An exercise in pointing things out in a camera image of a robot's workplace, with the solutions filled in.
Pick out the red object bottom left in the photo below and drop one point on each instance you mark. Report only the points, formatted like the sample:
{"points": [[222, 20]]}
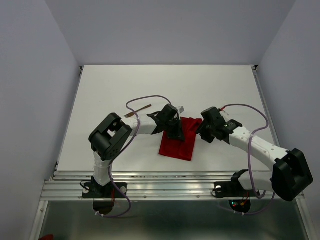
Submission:
{"points": [[47, 237]]}

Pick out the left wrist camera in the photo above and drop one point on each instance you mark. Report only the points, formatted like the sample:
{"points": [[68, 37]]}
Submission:
{"points": [[180, 109]]}

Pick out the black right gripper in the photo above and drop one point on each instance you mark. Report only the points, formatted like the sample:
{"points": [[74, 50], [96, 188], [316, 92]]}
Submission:
{"points": [[201, 129]]}

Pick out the aluminium front rail frame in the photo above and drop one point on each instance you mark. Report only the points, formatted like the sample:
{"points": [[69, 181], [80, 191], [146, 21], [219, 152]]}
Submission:
{"points": [[141, 186]]}

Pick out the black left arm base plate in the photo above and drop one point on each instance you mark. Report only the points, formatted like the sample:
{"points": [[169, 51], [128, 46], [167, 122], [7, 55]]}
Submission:
{"points": [[92, 190]]}

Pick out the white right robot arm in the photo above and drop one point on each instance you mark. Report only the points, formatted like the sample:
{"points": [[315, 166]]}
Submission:
{"points": [[288, 175]]}

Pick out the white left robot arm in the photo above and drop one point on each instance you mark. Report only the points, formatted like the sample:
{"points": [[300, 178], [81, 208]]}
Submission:
{"points": [[114, 134]]}

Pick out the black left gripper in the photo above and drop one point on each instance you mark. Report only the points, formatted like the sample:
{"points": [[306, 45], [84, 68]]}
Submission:
{"points": [[178, 134]]}

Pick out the aluminium right side rail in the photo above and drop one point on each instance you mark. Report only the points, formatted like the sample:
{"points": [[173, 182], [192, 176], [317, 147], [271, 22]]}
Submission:
{"points": [[265, 106]]}

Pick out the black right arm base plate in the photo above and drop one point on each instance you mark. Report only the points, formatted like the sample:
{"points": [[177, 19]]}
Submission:
{"points": [[229, 189]]}

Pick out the red cloth napkin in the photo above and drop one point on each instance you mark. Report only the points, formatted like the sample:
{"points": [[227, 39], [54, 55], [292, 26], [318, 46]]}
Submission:
{"points": [[178, 149]]}

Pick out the aluminium rail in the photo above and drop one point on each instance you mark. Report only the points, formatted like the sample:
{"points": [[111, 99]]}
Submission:
{"points": [[65, 120], [265, 106]]}

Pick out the aluminium left side rail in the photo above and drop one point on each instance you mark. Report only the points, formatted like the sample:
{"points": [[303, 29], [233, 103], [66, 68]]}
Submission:
{"points": [[65, 120]]}

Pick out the dark wooden fork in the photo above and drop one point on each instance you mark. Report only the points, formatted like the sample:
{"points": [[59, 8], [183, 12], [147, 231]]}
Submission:
{"points": [[129, 115]]}

